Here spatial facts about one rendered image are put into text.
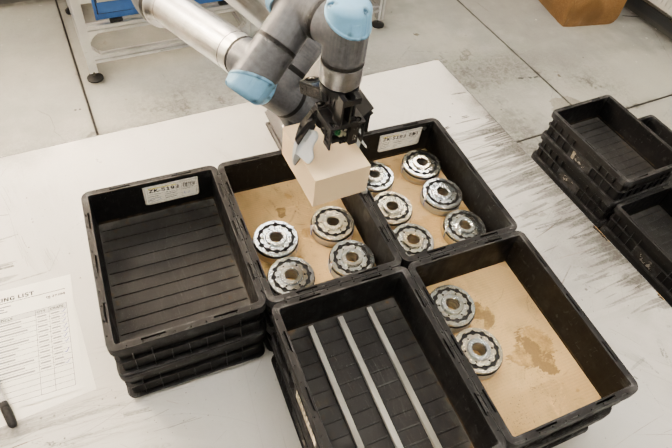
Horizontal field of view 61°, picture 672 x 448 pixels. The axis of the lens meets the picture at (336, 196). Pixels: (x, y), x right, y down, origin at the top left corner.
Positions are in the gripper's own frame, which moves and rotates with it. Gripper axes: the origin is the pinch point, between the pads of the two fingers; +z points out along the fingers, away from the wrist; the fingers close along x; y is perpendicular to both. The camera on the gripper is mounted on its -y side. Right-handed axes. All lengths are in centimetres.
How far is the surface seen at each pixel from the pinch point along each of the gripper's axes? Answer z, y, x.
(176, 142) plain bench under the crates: 40, -54, -20
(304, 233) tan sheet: 26.8, -0.7, -2.5
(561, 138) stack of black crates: 58, -27, 117
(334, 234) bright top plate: 23.9, 4.0, 2.9
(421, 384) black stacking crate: 26, 42, 4
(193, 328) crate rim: 16.8, 18.5, -34.1
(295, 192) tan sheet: 26.9, -13.4, 0.6
